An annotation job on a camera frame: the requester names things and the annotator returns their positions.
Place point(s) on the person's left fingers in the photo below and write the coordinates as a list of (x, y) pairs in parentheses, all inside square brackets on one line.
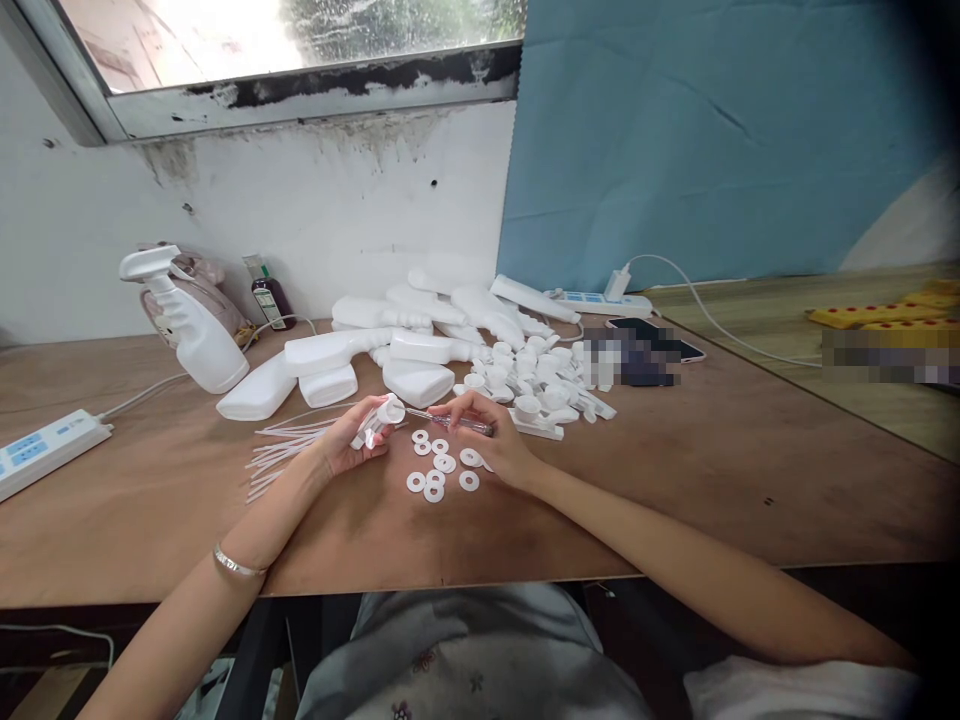
[(373, 448)]

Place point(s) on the yellow blocks with red dots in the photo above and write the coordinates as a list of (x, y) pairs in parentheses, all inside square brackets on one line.
[(892, 309)]

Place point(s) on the small dark liquid bottle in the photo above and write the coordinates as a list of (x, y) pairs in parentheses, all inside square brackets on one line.
[(271, 300)]

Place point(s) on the group of white flat washers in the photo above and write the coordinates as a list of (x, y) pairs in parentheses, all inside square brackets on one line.
[(442, 463)]

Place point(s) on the blue sheet panel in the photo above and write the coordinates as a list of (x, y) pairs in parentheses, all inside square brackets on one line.
[(712, 135)]

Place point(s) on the pink cat print bag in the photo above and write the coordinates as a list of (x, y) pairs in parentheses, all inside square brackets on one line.
[(214, 296)]

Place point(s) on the dark smartphone pink case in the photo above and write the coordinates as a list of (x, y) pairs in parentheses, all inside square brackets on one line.
[(652, 334)]

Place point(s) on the person's left hand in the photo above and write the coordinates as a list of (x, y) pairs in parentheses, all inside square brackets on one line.
[(337, 448)]

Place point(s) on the window with grey frame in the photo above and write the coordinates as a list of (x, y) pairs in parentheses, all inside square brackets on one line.
[(300, 67)]

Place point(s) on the person's left thumb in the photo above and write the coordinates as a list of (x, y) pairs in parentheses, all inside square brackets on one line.
[(364, 408)]

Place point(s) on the white power strip blue sockets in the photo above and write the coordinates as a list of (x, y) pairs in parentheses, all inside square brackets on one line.
[(37, 450), (604, 301)]

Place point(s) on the white bottle with sprayer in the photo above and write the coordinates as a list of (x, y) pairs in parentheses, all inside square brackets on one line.
[(202, 345)]

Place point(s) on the person's right fingers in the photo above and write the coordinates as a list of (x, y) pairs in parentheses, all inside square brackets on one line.
[(469, 405)]

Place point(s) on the black table frame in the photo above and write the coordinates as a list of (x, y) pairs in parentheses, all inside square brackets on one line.
[(259, 660)]

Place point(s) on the white spray trigger head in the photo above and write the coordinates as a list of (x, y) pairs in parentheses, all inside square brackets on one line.
[(384, 420)]

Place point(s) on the heap of white trigger parts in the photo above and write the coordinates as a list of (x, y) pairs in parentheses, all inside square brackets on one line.
[(551, 375)]

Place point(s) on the person's body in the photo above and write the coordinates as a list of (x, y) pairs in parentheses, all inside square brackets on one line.
[(480, 660)]

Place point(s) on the bundle of white dip tubes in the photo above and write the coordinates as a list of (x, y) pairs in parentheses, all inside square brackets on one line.
[(281, 450)]

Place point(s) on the person's right hand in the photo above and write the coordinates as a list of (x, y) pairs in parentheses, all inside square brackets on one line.
[(499, 442)]

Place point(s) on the pile of empty white bottles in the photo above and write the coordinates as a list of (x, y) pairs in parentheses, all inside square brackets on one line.
[(416, 352)]

